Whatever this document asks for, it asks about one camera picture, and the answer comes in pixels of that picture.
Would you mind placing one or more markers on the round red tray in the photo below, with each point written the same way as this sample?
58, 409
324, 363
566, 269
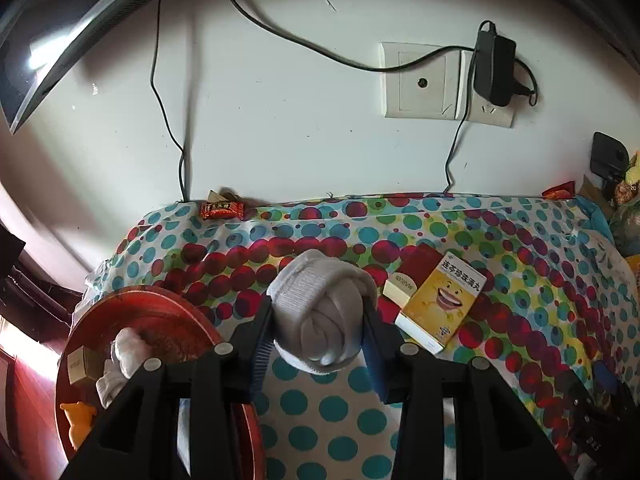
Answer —
165, 320

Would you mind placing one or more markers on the polka dot tablecloth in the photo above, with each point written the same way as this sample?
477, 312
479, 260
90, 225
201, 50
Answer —
500, 240

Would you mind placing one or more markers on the gold cardboard box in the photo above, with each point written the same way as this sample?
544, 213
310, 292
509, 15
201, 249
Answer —
82, 365

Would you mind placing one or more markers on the white wall outlet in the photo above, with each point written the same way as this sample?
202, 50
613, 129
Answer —
420, 95

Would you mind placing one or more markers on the yellow cardboard box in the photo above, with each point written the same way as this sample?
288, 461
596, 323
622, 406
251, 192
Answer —
440, 305

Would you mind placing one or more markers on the clear bag of packets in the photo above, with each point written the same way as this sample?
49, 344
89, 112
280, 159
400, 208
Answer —
627, 225

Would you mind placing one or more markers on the grey sock ball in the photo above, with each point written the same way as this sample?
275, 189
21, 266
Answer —
320, 310

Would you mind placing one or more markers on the black power adapter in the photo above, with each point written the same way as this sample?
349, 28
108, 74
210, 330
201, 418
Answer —
495, 70

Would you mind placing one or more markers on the orange toy figure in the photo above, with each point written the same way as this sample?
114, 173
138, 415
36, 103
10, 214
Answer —
80, 422

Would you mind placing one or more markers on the dark wooden furniture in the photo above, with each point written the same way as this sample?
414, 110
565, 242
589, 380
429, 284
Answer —
30, 290

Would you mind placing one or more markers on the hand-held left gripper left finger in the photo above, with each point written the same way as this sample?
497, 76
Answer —
260, 360

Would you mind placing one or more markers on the black flat television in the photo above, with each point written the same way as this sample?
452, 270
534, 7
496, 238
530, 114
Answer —
50, 20

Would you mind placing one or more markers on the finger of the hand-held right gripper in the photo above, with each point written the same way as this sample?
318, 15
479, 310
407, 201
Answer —
606, 377

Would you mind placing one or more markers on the light blue cloth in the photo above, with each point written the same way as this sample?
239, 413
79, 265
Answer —
597, 220

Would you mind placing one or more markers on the red snack packet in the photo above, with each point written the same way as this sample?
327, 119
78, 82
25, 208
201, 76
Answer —
221, 210
559, 191

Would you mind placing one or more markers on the white socks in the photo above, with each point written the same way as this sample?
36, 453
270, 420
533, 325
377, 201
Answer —
131, 352

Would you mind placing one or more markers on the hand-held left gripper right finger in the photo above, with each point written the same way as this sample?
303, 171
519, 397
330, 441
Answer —
375, 365

